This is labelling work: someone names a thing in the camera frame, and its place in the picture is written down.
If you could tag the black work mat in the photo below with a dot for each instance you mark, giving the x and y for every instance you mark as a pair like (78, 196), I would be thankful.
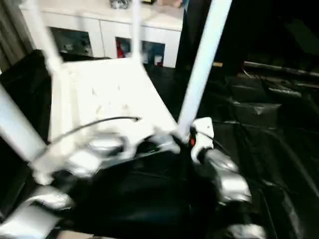
(261, 149)

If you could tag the white glass-door cabinet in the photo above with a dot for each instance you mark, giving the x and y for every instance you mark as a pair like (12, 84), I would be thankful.
(99, 22)

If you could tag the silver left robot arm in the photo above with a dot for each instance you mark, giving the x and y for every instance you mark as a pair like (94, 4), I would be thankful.
(104, 144)

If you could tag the beige plush toy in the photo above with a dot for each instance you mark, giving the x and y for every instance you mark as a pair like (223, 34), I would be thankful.
(170, 3)

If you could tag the black framed picture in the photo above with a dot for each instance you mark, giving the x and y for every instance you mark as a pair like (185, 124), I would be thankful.
(149, 1)

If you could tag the small gold tag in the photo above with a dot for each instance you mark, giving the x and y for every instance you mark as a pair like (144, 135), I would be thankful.
(218, 64)

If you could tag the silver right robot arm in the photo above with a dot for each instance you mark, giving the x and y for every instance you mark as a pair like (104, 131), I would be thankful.
(234, 186)

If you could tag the grey patterned ornament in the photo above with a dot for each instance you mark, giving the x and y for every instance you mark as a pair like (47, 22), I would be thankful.
(119, 3)

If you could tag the white plastic table top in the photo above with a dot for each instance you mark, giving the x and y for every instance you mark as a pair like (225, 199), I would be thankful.
(104, 82)

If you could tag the black backdrop cloth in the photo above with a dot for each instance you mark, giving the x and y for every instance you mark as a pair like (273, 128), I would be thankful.
(274, 25)

